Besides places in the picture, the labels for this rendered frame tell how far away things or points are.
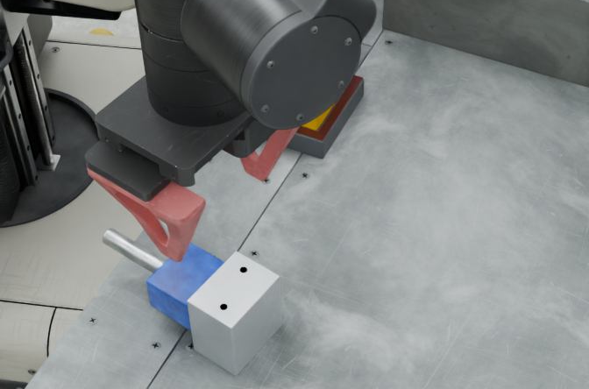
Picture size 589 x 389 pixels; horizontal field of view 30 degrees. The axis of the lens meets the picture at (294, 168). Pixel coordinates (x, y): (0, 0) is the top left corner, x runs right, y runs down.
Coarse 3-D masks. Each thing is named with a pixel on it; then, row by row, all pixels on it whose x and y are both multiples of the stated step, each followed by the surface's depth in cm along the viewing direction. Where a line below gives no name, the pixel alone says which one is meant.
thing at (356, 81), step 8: (352, 80) 87; (360, 80) 87; (352, 88) 87; (344, 96) 86; (336, 104) 85; (344, 104) 85; (336, 112) 85; (328, 120) 84; (304, 128) 84; (328, 128) 84; (312, 136) 83; (320, 136) 83
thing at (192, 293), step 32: (128, 256) 74; (192, 256) 73; (160, 288) 71; (192, 288) 71; (224, 288) 69; (256, 288) 69; (192, 320) 70; (224, 320) 67; (256, 320) 70; (224, 352) 70; (256, 352) 72
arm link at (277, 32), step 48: (192, 0) 47; (240, 0) 46; (288, 0) 45; (336, 0) 44; (192, 48) 48; (240, 48) 45; (288, 48) 45; (336, 48) 46; (240, 96) 46; (288, 96) 46; (336, 96) 48
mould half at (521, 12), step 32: (384, 0) 93; (416, 0) 91; (448, 0) 90; (480, 0) 88; (512, 0) 87; (544, 0) 85; (576, 0) 84; (416, 32) 93; (448, 32) 92; (480, 32) 90; (512, 32) 89; (544, 32) 88; (576, 32) 86; (512, 64) 91; (544, 64) 90; (576, 64) 88
